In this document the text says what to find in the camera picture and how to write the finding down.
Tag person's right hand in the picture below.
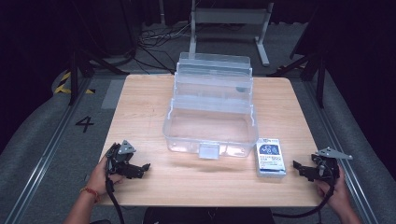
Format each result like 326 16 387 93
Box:
315 163 353 213

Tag clear plastic storage box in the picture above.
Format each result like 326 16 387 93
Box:
162 51 260 161

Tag person's dark clothing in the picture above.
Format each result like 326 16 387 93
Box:
142 206 276 224

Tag black floor cables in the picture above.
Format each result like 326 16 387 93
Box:
135 21 191 75

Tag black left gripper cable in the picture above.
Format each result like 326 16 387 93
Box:
105 175 126 224

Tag grey metal stand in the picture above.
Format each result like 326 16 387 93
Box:
189 0 275 67

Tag person's left hand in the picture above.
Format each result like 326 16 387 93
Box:
86 154 126 198

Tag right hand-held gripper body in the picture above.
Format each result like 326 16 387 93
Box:
311 147 354 185

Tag black tripod stand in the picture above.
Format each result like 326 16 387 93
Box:
67 46 131 106
266 50 329 109

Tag red string bracelet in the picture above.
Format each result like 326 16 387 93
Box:
79 186 102 203

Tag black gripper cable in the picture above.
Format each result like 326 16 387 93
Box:
272 181 336 218
105 175 126 224

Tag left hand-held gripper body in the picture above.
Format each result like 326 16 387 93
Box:
105 139 138 176

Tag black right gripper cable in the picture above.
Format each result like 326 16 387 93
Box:
272 181 336 218

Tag metal floor rail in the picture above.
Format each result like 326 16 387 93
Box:
3 77 93 224
304 79 380 224

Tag blue and white carton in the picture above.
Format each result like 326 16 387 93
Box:
255 137 287 178

